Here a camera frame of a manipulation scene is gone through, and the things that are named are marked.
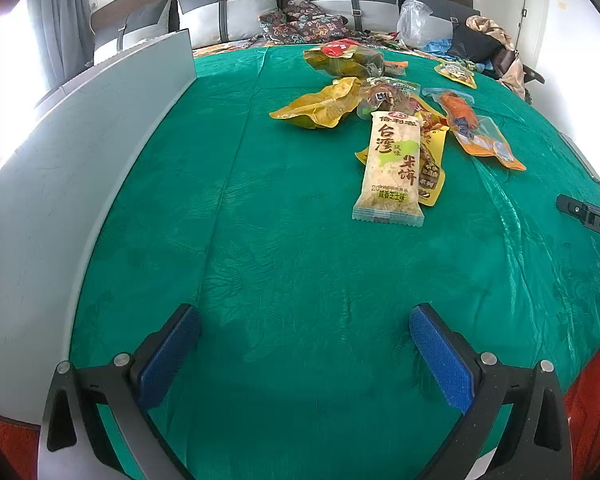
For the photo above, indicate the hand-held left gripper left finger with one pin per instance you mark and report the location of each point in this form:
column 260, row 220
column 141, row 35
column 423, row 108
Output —
column 170, row 355

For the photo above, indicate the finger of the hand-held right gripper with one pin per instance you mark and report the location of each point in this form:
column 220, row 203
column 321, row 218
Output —
column 571, row 207

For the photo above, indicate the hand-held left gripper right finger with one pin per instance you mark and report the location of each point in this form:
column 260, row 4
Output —
column 442, row 360

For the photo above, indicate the long yellow snack packet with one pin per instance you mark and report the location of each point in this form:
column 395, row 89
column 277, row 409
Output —
column 431, row 172

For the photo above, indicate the yellow-bordered peanut packet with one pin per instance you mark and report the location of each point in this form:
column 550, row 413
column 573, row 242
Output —
column 456, row 75

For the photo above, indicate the low grey board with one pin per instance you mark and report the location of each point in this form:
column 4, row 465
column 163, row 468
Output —
column 582, row 160

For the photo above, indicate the clear packet of orange sausage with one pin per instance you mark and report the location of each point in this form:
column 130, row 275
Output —
column 472, row 125

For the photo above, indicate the green patterned cloth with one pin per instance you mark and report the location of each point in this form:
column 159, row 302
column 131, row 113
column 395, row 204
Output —
column 280, row 285

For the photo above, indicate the gold patterned cloth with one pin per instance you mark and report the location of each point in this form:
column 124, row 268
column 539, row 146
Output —
column 512, row 72

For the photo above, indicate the dark brown chair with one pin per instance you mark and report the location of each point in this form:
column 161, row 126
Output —
column 517, row 67

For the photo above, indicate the red trouser leg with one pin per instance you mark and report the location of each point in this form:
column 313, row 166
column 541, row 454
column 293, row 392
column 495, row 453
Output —
column 595, row 410
column 10, row 445

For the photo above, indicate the cream rice cracker packet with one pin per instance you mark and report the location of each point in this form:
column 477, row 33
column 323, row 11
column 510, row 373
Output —
column 391, row 170

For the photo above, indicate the tall grey board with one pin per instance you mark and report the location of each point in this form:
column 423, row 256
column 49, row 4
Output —
column 55, row 210

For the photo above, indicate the black bag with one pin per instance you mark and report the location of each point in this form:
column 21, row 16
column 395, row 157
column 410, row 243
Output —
column 475, row 42

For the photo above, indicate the blue cloth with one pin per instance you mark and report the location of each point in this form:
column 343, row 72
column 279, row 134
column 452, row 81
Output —
column 437, row 47

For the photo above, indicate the clear packet of brown snack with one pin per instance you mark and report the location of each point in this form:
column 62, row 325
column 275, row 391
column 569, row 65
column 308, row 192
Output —
column 382, row 96

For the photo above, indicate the orange-edged dark snack packet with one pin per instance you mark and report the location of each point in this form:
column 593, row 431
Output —
column 396, row 66

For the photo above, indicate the clear plastic bag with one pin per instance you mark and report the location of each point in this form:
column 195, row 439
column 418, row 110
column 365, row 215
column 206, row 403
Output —
column 414, row 22

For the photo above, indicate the crumpled yellow snack packet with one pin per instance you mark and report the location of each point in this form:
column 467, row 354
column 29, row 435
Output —
column 320, row 105

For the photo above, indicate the large bag with red label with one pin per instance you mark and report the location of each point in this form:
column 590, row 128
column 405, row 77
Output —
column 342, row 60

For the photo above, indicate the patterned bed sheet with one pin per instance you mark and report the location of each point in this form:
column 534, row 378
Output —
column 230, row 47

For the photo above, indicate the dark floral folded quilt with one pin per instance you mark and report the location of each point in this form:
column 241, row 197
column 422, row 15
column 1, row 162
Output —
column 305, row 22

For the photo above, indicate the grey curtain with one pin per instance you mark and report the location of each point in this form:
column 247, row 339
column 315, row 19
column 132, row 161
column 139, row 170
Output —
column 60, row 20

